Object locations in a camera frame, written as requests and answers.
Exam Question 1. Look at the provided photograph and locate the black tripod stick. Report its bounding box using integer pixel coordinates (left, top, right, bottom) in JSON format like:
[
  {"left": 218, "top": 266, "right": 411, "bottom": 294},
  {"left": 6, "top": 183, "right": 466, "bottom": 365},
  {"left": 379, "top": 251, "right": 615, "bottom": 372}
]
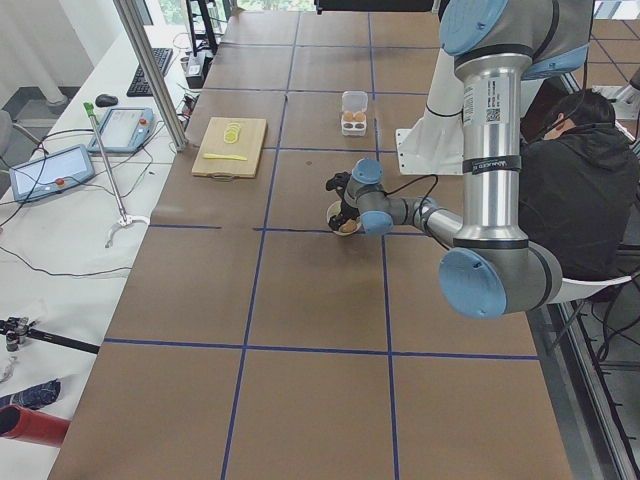
[{"left": 0, "top": 317, "right": 100, "bottom": 354}]

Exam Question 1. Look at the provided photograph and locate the person in black jacket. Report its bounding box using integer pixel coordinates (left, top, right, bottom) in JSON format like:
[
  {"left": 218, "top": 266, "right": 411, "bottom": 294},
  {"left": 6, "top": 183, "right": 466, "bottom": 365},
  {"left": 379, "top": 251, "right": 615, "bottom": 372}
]
[{"left": 518, "top": 90, "right": 639, "bottom": 281}]

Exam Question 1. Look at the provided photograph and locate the clear plastic egg box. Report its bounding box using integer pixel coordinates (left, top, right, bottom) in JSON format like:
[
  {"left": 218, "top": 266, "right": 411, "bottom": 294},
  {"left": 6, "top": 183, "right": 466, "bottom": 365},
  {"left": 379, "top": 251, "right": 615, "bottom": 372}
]
[{"left": 340, "top": 91, "right": 368, "bottom": 136}]

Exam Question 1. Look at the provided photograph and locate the red bottle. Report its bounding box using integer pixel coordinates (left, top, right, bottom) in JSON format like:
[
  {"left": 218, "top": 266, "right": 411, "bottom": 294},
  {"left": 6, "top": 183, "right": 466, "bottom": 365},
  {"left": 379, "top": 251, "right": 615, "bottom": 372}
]
[{"left": 1, "top": 405, "right": 70, "bottom": 448}]

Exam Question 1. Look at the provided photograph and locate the folded dark blue umbrella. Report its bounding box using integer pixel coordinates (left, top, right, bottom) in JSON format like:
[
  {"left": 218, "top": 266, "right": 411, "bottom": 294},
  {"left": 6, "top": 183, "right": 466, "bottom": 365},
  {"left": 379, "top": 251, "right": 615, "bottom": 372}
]
[{"left": 0, "top": 379, "right": 61, "bottom": 410}]

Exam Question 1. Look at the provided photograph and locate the white paper bowl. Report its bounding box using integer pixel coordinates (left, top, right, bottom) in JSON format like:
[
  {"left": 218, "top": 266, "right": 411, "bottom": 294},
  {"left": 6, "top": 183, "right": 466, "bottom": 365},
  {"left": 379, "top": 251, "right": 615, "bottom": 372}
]
[{"left": 326, "top": 200, "right": 361, "bottom": 236}]

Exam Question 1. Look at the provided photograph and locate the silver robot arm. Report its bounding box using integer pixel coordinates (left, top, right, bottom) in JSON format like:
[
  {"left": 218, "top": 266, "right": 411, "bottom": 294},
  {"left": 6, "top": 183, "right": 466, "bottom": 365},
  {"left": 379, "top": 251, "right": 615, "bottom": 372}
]
[{"left": 326, "top": 1, "right": 593, "bottom": 319}]

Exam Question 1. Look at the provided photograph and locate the brown egg carried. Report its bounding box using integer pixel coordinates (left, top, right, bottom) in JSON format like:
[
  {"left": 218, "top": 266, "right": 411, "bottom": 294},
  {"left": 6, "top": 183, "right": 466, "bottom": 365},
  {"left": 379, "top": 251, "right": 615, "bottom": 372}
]
[{"left": 337, "top": 220, "right": 359, "bottom": 236}]

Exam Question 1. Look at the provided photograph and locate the black computer mouse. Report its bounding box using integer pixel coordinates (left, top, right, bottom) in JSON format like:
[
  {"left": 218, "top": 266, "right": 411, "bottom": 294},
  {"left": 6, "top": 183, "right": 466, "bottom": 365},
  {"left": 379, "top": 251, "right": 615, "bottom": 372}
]
[{"left": 95, "top": 94, "right": 119, "bottom": 108}]

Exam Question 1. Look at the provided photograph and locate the reacher grabber stick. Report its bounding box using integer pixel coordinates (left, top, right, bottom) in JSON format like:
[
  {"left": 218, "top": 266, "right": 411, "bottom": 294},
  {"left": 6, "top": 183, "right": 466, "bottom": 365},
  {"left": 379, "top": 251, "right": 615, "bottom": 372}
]
[{"left": 83, "top": 102, "right": 150, "bottom": 248}]

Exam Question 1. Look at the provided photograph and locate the near teach pendant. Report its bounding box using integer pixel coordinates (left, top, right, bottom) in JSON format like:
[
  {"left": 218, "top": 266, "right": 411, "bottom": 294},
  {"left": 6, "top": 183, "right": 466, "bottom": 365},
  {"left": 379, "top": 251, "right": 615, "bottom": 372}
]
[{"left": 9, "top": 145, "right": 95, "bottom": 203}]

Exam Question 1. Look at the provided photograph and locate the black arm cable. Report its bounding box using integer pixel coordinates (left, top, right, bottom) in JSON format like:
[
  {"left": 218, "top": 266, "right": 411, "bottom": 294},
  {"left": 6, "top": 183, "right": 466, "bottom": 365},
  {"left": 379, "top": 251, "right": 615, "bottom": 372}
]
[{"left": 383, "top": 173, "right": 441, "bottom": 221}]

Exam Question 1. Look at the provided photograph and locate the aluminium frame post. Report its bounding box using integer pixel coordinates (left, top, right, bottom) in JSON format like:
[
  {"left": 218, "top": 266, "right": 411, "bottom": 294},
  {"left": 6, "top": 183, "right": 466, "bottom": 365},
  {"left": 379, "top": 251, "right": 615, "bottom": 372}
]
[{"left": 113, "top": 0, "right": 188, "bottom": 152}]

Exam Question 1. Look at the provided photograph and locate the wooden cutting board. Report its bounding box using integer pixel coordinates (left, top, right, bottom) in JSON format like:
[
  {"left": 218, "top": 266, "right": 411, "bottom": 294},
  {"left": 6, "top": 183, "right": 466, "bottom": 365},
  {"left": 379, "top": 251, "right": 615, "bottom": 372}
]
[{"left": 191, "top": 117, "right": 267, "bottom": 178}]

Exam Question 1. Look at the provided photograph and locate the yellow plastic knife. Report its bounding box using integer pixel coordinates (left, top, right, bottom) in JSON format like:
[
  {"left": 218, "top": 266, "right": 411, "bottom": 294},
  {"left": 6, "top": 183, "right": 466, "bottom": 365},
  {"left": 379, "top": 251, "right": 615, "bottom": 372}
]
[{"left": 202, "top": 153, "right": 248, "bottom": 161}]

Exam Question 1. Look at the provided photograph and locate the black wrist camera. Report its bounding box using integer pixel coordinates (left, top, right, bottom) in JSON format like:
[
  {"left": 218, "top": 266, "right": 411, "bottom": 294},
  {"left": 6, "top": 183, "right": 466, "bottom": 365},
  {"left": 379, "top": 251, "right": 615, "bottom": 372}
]
[{"left": 325, "top": 172, "right": 351, "bottom": 193}]

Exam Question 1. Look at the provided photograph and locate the black keyboard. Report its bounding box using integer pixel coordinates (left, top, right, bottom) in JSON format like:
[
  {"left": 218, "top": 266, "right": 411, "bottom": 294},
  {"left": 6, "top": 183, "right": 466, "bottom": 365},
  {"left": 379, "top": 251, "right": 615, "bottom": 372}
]
[{"left": 125, "top": 47, "right": 175, "bottom": 98}]

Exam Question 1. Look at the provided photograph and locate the teach pendant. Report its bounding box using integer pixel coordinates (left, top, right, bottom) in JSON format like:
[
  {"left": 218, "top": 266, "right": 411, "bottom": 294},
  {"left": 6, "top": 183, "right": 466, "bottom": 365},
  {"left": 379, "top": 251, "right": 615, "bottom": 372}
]
[
  {"left": 99, "top": 107, "right": 154, "bottom": 156},
  {"left": 9, "top": 145, "right": 95, "bottom": 203}
]

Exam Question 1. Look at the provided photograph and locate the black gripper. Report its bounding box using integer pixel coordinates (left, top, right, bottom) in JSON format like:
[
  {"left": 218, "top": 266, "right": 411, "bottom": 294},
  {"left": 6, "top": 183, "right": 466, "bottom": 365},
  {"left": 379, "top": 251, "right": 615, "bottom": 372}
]
[{"left": 329, "top": 188, "right": 360, "bottom": 231}]

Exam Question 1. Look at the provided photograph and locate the far teach pendant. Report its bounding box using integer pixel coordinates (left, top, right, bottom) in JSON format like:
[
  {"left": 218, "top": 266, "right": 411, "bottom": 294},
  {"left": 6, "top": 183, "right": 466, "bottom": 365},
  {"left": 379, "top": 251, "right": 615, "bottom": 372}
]
[{"left": 99, "top": 107, "right": 154, "bottom": 156}]

